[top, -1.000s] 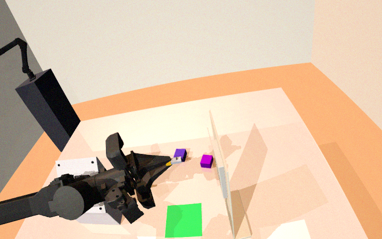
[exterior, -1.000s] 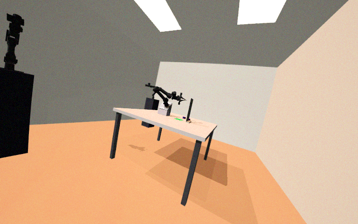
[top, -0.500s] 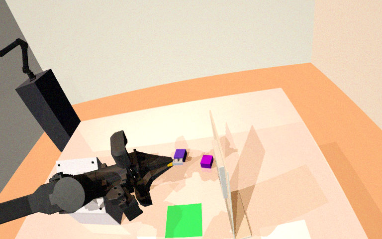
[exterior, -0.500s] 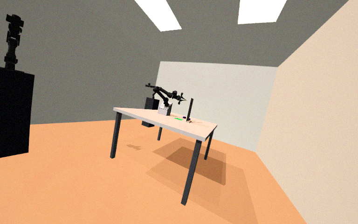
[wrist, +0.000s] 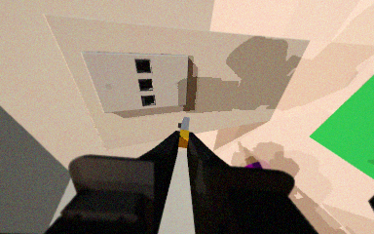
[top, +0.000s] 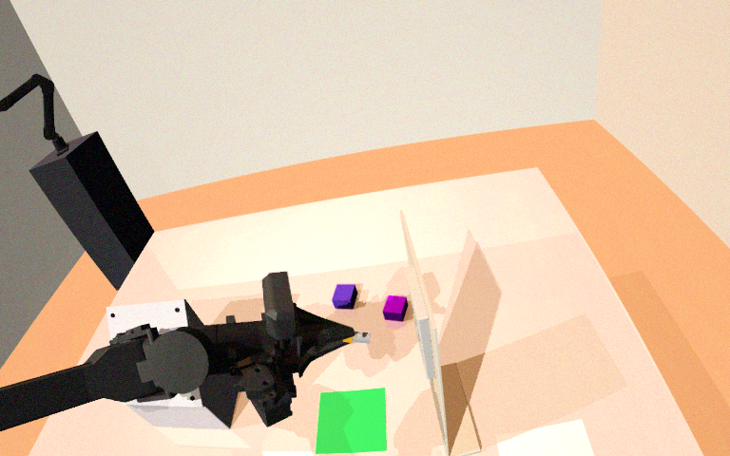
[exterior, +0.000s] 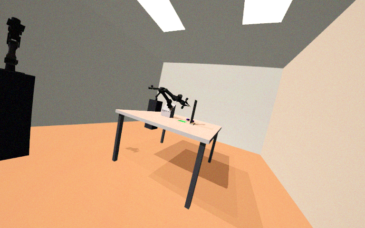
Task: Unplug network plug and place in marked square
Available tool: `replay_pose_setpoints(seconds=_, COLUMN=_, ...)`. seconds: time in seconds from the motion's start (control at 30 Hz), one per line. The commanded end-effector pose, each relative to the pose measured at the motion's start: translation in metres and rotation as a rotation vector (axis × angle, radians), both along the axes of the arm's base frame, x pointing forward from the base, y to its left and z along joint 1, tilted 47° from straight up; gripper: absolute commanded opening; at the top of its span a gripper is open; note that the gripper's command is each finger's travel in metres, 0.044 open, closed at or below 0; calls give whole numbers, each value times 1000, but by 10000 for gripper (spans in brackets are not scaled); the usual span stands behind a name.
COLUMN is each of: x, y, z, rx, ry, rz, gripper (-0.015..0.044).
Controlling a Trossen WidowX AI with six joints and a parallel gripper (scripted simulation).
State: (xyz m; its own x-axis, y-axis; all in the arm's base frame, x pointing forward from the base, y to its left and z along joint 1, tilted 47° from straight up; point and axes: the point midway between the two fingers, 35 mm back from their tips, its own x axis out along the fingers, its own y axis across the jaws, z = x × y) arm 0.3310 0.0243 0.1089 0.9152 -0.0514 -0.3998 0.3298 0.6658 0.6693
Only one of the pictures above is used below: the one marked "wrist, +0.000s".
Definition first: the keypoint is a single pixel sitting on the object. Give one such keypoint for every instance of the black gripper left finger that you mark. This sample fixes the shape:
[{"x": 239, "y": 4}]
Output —
[{"x": 149, "y": 174}]

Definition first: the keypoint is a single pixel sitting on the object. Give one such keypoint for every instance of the green flat square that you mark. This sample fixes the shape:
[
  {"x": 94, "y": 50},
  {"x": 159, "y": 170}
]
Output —
[{"x": 349, "y": 132}]

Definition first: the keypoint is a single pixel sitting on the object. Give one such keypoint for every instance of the magenta cube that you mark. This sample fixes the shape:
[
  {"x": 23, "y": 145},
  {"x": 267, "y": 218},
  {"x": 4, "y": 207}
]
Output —
[{"x": 255, "y": 165}]

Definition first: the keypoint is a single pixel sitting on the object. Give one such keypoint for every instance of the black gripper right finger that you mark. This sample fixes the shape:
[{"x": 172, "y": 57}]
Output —
[{"x": 210, "y": 176}]

